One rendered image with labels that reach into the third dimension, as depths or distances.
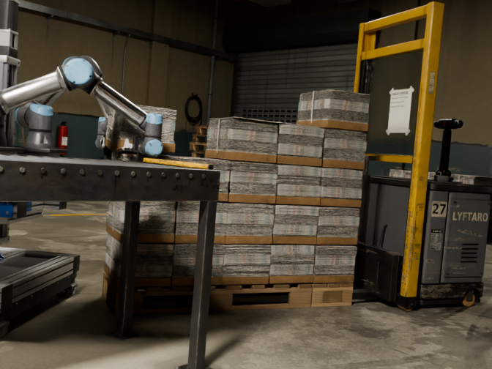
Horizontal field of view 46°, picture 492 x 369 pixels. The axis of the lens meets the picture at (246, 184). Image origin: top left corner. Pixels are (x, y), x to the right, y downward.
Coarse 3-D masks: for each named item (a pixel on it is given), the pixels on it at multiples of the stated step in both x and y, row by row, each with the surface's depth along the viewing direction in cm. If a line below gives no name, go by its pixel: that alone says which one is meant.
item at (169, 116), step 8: (152, 112) 294; (160, 112) 296; (168, 112) 297; (176, 112) 299; (120, 120) 290; (128, 120) 289; (168, 120) 298; (120, 128) 288; (128, 128) 289; (136, 128) 291; (168, 128) 298; (120, 136) 287; (128, 136) 289; (168, 136) 298; (120, 144) 288; (128, 152) 304; (168, 152) 299
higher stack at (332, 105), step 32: (320, 96) 344; (352, 96) 341; (352, 160) 345; (352, 192) 345; (320, 224) 338; (352, 224) 347; (320, 256) 341; (352, 256) 350; (320, 288) 342; (352, 288) 351
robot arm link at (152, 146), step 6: (144, 138) 260; (150, 138) 257; (156, 138) 258; (144, 144) 259; (150, 144) 256; (156, 144) 256; (162, 144) 258; (144, 150) 260; (150, 150) 255; (156, 150) 257; (162, 150) 258; (150, 156) 260
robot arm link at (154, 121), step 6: (150, 114) 258; (156, 114) 258; (150, 120) 257; (156, 120) 258; (162, 120) 260; (150, 126) 257; (156, 126) 258; (162, 126) 261; (150, 132) 258; (156, 132) 258
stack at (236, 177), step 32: (128, 160) 290; (192, 160) 303; (224, 160) 311; (224, 192) 313; (256, 192) 320; (288, 192) 328; (320, 192) 337; (160, 224) 299; (192, 224) 306; (224, 224) 314; (256, 224) 322; (288, 224) 330; (160, 256) 301; (192, 256) 309; (224, 256) 316; (256, 256) 323; (288, 256) 331; (160, 288) 302; (192, 288) 346; (256, 288) 325; (288, 288) 333
